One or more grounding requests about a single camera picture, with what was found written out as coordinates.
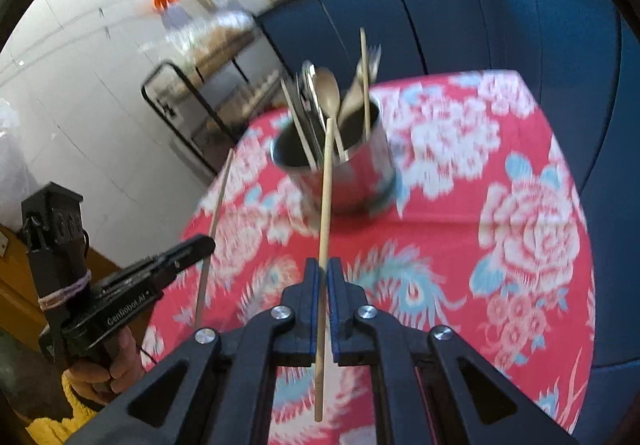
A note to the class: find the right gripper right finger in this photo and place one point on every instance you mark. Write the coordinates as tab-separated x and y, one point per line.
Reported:
429	387

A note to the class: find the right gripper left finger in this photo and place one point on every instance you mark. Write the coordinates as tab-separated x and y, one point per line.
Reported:
217	387

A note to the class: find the wooden chopstick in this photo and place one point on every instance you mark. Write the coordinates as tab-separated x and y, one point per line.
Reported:
365	79
202	284
323	260

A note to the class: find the white plastic chopstick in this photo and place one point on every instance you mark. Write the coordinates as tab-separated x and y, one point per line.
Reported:
298	127

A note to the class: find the beige plastic fork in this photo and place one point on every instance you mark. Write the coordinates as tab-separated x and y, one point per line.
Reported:
353	99

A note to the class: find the beige plastic spoon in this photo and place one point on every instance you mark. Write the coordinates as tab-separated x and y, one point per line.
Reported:
330	101

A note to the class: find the stainless steel tongs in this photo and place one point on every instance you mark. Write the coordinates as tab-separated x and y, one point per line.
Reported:
316	119

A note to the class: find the steel fork slim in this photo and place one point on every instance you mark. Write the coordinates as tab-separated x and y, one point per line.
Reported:
308	127

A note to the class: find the blue kitchen cabinets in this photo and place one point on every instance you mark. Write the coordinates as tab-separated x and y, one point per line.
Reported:
580	59

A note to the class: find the person's left hand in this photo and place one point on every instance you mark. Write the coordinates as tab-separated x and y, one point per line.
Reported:
100	385

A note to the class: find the red floral tablecloth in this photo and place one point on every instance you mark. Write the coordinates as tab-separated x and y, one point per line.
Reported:
485	232

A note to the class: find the stainless steel pot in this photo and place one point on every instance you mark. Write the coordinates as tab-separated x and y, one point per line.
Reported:
363	181

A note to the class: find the black metal rack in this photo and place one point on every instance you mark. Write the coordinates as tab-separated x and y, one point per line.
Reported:
207	108

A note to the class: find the bag of eggs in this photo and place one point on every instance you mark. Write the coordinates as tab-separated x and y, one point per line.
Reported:
205	37

